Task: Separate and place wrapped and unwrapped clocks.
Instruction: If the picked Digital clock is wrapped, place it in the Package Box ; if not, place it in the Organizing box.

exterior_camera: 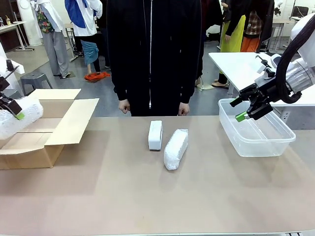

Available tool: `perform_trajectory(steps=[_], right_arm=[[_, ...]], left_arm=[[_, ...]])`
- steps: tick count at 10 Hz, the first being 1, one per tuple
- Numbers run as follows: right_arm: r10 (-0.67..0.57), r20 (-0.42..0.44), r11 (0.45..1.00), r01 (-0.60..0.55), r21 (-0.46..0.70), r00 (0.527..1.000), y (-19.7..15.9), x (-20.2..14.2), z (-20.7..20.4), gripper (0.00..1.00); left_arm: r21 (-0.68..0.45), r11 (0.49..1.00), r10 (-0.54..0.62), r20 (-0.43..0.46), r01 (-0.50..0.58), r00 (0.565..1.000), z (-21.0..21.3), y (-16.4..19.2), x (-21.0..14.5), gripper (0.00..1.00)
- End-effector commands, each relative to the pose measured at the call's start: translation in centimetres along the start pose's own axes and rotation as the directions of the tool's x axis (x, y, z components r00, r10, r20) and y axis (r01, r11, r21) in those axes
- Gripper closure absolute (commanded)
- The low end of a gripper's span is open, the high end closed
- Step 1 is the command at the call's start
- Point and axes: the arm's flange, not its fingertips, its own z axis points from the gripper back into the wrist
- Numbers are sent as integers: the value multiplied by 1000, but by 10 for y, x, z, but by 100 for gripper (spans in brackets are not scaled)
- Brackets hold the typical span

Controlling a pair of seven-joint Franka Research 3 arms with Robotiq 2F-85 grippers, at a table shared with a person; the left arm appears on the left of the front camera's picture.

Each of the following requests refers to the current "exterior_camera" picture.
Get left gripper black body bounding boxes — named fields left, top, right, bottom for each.
left=0, top=76, right=12, bottom=110

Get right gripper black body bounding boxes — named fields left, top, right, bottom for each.
left=240, top=78, right=280, bottom=104

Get bubble-wrapped white clock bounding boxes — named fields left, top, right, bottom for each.
left=163, top=128, right=189, bottom=172
left=0, top=97, right=44, bottom=140

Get unwrapped white clock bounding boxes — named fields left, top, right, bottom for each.
left=148, top=119, right=163, bottom=151

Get person's right forearm black sleeve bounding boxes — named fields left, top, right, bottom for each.
left=110, top=59, right=131, bottom=102

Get person's left forearm black sleeve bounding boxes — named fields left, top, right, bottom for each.
left=181, top=59, right=202, bottom=104

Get person's left hand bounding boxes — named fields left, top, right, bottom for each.
left=178, top=102, right=190, bottom=116

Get person's right hand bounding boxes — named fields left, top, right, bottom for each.
left=118, top=99, right=131, bottom=114

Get clear plastic container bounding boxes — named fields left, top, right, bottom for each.
left=218, top=98, right=296, bottom=157

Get grey metal stool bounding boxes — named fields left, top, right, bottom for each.
left=20, top=72, right=54, bottom=96

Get white table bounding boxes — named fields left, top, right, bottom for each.
left=208, top=52, right=315, bottom=108

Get open cardboard box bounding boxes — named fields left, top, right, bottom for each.
left=0, top=88, right=100, bottom=170

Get person in orange trousers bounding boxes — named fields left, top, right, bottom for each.
left=240, top=9, right=264, bottom=53

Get white-topped desk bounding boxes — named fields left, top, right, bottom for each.
left=0, top=21, right=35, bottom=52

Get white standing panel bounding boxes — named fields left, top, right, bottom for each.
left=19, top=0, right=44, bottom=47

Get figure floral shirt grey trousers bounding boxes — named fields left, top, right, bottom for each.
left=34, top=0, right=72, bottom=79

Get person in yellow apron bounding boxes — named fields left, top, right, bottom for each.
left=211, top=0, right=247, bottom=89

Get grey desk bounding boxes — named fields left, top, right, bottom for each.
left=272, top=19, right=296, bottom=50

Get orange cloth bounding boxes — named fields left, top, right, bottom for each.
left=84, top=71, right=111, bottom=81

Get person in black zip jacket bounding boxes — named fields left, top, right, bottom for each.
left=106, top=0, right=202, bottom=117

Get person in white blue jacket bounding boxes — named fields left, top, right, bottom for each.
left=64, top=0, right=104, bottom=74

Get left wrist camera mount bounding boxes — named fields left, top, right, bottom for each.
left=0, top=57, right=26, bottom=74

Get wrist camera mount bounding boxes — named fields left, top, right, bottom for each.
left=0, top=57, right=26, bottom=74
left=254, top=54, right=283, bottom=81

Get black braided cable sleeve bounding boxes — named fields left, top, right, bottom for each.
left=275, top=12, right=315, bottom=104

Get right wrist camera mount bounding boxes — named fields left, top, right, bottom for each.
left=254, top=54, right=283, bottom=81

